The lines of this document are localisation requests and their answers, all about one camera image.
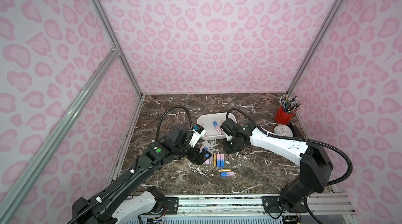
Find bundle of pencils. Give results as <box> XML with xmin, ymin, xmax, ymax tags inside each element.
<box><xmin>279</xmin><ymin>94</ymin><xmax>301</xmax><ymax>114</ymax></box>

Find pink blue lipstick bottom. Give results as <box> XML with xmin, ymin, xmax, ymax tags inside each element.
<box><xmin>220</xmin><ymin>171</ymin><xmax>234</xmax><ymax>178</ymax></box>

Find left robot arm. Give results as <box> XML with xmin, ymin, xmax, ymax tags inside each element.
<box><xmin>69</xmin><ymin>118</ymin><xmax>211</xmax><ymax>224</ymax></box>

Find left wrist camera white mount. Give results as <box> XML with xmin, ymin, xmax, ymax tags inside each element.
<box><xmin>189</xmin><ymin>124</ymin><xmax>206</xmax><ymax>148</ymax></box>

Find gold glitter lipstick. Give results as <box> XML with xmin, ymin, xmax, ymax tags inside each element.
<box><xmin>213</xmin><ymin>153</ymin><xmax>217</xmax><ymax>167</ymax></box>

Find white plastic storage box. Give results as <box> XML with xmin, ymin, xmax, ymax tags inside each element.
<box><xmin>197</xmin><ymin>113</ymin><xmax>227</xmax><ymax>141</ymax></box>

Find white round clock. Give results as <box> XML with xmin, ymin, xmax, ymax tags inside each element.
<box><xmin>274</xmin><ymin>125</ymin><xmax>294</xmax><ymax>137</ymax></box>

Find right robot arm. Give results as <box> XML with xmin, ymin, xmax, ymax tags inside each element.
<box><xmin>220</xmin><ymin>108</ymin><xmax>353</xmax><ymax>219</ymax></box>

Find black stapler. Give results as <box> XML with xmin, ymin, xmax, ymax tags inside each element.
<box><xmin>288</xmin><ymin>122</ymin><xmax>304</xmax><ymax>138</ymax></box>

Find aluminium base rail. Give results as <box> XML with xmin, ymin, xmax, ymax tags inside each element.
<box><xmin>154</xmin><ymin>193</ymin><xmax>360</xmax><ymax>224</ymax></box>

